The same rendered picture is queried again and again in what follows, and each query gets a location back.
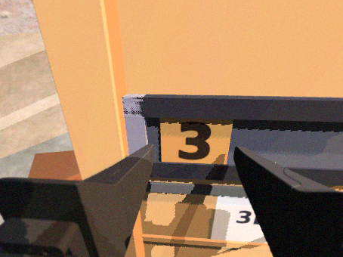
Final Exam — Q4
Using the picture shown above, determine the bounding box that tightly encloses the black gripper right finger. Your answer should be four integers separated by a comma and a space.
233, 146, 343, 257

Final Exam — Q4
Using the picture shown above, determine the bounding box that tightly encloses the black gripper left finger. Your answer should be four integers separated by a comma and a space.
0, 144, 154, 257

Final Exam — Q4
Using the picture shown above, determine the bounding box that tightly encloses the white paper ticket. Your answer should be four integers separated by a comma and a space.
211, 196, 267, 243

